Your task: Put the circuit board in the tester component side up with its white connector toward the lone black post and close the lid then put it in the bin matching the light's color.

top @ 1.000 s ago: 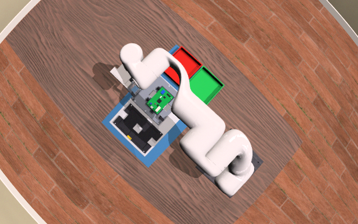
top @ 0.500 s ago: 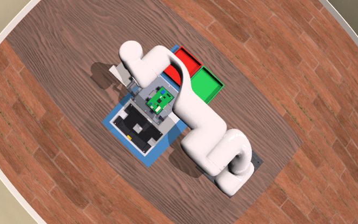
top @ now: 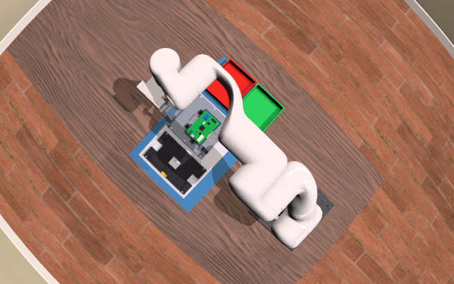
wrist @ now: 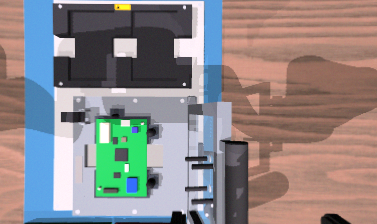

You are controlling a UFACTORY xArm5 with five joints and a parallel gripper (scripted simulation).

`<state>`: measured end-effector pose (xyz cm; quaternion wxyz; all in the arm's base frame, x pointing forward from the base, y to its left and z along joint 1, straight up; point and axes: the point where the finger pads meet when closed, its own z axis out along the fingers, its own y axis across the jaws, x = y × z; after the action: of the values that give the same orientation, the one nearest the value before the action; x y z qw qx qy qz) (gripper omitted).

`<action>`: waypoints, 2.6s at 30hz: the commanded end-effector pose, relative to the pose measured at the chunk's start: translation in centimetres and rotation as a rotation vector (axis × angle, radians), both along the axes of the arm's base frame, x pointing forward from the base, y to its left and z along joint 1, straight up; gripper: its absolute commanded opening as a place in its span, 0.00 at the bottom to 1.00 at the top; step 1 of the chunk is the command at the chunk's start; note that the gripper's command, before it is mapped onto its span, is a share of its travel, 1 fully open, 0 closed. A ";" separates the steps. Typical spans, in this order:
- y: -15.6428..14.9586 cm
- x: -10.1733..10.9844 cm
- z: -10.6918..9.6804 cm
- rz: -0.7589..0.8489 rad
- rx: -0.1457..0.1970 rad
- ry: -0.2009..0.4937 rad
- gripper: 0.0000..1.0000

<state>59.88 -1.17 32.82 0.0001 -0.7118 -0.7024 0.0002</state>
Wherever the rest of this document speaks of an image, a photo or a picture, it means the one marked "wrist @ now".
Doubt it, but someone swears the green circuit board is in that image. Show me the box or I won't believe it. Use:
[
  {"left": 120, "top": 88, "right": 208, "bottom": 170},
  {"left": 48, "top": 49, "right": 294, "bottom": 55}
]
[{"left": 96, "top": 119, "right": 147, "bottom": 196}]

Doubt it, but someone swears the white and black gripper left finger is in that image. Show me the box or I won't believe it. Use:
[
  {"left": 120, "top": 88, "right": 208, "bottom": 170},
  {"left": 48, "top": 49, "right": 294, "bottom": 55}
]
[{"left": 170, "top": 211, "right": 186, "bottom": 224}]

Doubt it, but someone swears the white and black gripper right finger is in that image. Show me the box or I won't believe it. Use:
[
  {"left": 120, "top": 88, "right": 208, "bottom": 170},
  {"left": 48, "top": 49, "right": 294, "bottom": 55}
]
[{"left": 321, "top": 213, "right": 351, "bottom": 224}]

